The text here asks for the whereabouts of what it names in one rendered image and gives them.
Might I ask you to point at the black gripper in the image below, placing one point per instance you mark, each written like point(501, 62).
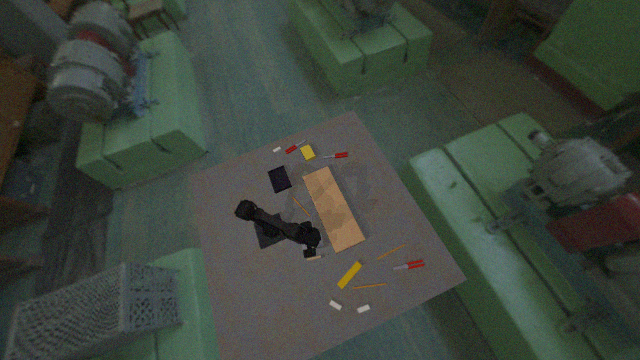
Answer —
point(310, 252)

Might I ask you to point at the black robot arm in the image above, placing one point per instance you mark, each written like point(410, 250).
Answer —
point(271, 226)

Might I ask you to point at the yellow cube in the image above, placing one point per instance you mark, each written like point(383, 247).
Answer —
point(307, 153)

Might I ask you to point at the yellow rectangular bar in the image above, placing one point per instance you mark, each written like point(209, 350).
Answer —
point(347, 277)

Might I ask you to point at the tan floor panel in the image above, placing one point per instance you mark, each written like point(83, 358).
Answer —
point(337, 219)

